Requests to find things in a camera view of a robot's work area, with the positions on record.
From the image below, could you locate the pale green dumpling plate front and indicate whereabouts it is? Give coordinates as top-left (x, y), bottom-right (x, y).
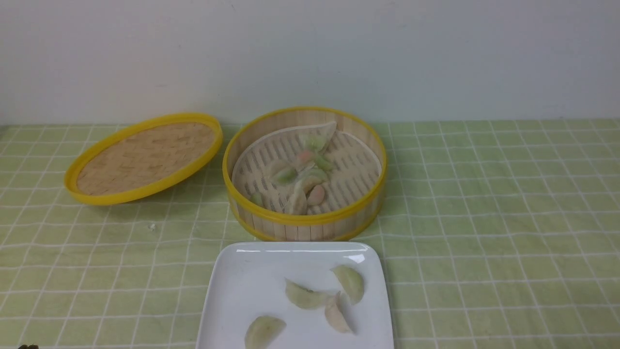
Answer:
top-left (245, 316), bottom-right (287, 349)

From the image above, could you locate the green dumpling top of steamer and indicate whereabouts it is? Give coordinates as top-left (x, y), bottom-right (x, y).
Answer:
top-left (299, 133), bottom-right (330, 153)

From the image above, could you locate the yellow rimmed bamboo steamer lid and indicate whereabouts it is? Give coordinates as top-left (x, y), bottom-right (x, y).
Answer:
top-left (64, 113), bottom-right (223, 206)

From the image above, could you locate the green dumpling of steamer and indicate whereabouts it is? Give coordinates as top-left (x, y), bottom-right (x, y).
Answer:
top-left (299, 133), bottom-right (330, 153)
top-left (294, 167), bottom-right (328, 193)

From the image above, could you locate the pale green dumpling plate right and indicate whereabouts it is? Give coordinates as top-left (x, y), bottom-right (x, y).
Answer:
top-left (331, 265), bottom-right (365, 305)

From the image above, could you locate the green checkered tablecloth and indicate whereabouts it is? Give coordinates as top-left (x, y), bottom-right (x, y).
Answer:
top-left (0, 120), bottom-right (620, 349)

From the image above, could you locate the white square plate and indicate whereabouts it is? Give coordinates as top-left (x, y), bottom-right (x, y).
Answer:
top-left (196, 241), bottom-right (395, 349)

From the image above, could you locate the white mesh steamer liner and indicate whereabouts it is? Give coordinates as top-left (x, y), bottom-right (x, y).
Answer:
top-left (231, 121), bottom-right (382, 215)

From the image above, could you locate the green dumpling left of centre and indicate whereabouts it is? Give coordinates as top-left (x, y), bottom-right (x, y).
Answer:
top-left (268, 160), bottom-right (297, 186)

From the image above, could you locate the yellow rimmed bamboo steamer basket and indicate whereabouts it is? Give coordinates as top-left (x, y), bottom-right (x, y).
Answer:
top-left (223, 107), bottom-right (388, 241)

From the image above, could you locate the pink dumpling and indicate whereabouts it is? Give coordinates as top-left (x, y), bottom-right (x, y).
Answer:
top-left (293, 149), bottom-right (317, 172)
top-left (307, 185), bottom-right (326, 206)

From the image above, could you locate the pale dumpling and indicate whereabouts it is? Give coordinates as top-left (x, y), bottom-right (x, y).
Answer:
top-left (285, 185), bottom-right (308, 216)

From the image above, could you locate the green dumpling middle of steamer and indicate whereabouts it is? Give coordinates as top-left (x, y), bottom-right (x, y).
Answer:
top-left (294, 167), bottom-right (328, 193)

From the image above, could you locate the pale green dumpling plate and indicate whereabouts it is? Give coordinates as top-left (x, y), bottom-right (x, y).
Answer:
top-left (285, 279), bottom-right (332, 310)
top-left (331, 265), bottom-right (365, 305)
top-left (245, 316), bottom-right (287, 349)

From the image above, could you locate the pale beige dumpling plate right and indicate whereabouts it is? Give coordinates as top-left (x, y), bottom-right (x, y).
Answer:
top-left (324, 291), bottom-right (354, 333)

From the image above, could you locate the pale green dumpling plate centre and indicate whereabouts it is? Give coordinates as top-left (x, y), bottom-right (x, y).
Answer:
top-left (285, 279), bottom-right (332, 310)

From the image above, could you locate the green dumpling right of centre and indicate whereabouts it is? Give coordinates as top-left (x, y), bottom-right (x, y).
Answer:
top-left (313, 153), bottom-right (334, 172)

